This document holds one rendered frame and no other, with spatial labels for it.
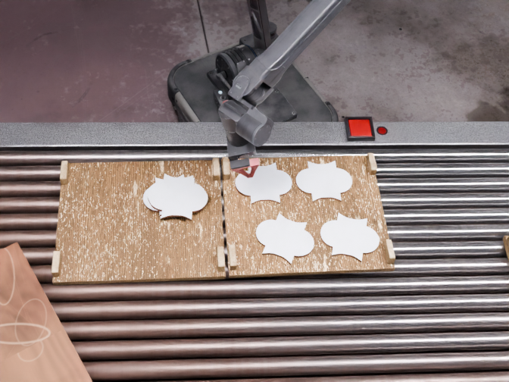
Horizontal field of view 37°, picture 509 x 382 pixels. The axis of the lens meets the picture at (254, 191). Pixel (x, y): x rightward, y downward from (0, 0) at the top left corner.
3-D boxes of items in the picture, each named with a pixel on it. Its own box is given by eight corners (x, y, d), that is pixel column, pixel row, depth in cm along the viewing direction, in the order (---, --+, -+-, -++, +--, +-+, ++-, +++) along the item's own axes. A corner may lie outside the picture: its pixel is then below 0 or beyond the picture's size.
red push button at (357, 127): (347, 122, 215) (348, 119, 214) (368, 122, 216) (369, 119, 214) (350, 139, 212) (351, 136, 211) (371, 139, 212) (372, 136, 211)
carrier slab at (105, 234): (63, 166, 200) (62, 162, 199) (219, 163, 204) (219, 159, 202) (53, 285, 181) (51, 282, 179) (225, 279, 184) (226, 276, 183)
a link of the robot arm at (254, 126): (258, 85, 179) (240, 73, 171) (293, 107, 173) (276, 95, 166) (231, 128, 180) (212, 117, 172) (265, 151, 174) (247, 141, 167)
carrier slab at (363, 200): (220, 162, 204) (220, 158, 203) (370, 158, 208) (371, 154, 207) (229, 278, 184) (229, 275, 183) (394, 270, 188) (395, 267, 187)
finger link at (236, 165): (261, 158, 189) (254, 135, 181) (264, 181, 185) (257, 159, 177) (235, 164, 190) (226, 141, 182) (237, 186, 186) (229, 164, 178)
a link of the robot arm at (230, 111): (229, 92, 174) (212, 108, 173) (250, 106, 171) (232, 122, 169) (235, 112, 180) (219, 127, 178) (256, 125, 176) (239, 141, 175)
